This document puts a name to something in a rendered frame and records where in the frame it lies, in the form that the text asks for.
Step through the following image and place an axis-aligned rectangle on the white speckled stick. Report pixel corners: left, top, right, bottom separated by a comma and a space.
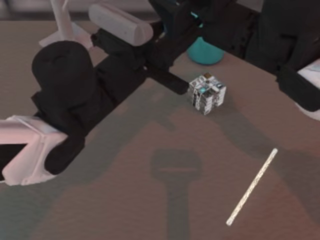
225, 147, 279, 227

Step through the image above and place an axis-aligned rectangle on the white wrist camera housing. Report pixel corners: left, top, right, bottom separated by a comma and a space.
88, 3, 154, 47

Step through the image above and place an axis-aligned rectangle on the mirrored puzzle cube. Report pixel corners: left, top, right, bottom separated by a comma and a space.
187, 72, 228, 116

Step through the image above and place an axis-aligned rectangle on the white stand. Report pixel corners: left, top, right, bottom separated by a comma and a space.
38, 0, 87, 48

